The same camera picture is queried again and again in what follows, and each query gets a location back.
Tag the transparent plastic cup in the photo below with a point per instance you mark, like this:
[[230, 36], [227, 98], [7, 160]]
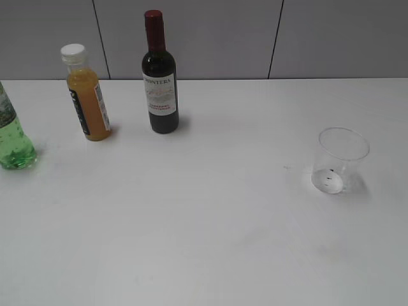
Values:
[[339, 153]]

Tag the dark red wine bottle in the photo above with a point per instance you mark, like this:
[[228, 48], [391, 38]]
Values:
[[159, 77]]

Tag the green sprite bottle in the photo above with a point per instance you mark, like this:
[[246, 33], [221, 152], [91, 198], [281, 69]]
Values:
[[17, 150]]

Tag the orange juice bottle white cap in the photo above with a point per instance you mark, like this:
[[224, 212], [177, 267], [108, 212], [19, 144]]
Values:
[[85, 91]]

